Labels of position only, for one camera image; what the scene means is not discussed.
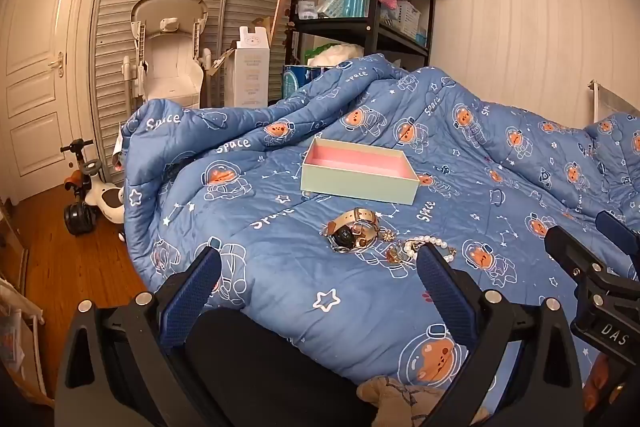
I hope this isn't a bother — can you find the rose gold wrist watch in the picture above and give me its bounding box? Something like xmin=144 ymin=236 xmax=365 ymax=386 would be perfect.
xmin=320 ymin=207 xmax=379 ymax=249

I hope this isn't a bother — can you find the pearl bracelet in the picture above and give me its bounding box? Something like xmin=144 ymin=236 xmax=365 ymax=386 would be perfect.
xmin=400 ymin=234 xmax=458 ymax=264

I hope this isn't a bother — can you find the white ride-on toy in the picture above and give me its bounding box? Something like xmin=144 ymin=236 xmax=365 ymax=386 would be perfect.
xmin=61 ymin=138 xmax=126 ymax=237

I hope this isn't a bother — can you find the white plastic bag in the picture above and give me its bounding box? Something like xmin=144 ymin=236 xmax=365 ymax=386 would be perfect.
xmin=305 ymin=43 xmax=366 ymax=68

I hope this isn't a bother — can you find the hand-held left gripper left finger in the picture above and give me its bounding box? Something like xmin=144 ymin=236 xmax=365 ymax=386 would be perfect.
xmin=54 ymin=247 xmax=223 ymax=427

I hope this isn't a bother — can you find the person's right hand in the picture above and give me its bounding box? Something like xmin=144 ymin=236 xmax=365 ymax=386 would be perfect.
xmin=582 ymin=357 xmax=621 ymax=413

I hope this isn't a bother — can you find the mint green box pink inside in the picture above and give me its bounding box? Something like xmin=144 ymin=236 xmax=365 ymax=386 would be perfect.
xmin=300 ymin=136 xmax=420 ymax=206

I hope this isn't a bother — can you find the blue astronaut print blanket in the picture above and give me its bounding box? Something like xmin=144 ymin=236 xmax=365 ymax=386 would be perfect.
xmin=116 ymin=53 xmax=640 ymax=408

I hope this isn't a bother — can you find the white storage basket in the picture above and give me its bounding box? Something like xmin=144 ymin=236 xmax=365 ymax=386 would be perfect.
xmin=395 ymin=0 xmax=425 ymax=40

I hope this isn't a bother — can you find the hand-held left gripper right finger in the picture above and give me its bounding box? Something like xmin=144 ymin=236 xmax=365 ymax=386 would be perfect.
xmin=416 ymin=243 xmax=586 ymax=427

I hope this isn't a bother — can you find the white baby high chair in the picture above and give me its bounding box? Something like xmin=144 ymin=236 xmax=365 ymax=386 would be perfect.
xmin=120 ymin=0 xmax=213 ymax=110

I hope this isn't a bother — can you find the white panelled door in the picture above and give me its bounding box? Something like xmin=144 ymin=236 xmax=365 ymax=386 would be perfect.
xmin=0 ymin=0 xmax=96 ymax=202

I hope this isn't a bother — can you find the tall white carton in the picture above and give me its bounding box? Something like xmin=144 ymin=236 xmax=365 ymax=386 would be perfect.
xmin=223 ymin=26 xmax=271 ymax=108

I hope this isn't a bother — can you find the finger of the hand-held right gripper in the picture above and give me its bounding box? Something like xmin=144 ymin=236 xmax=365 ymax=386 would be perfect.
xmin=544 ymin=225 xmax=640 ymax=294
xmin=595 ymin=210 xmax=640 ymax=253

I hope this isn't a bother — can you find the gold brooch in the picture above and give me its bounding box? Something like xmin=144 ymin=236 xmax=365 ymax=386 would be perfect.
xmin=382 ymin=244 xmax=416 ymax=266

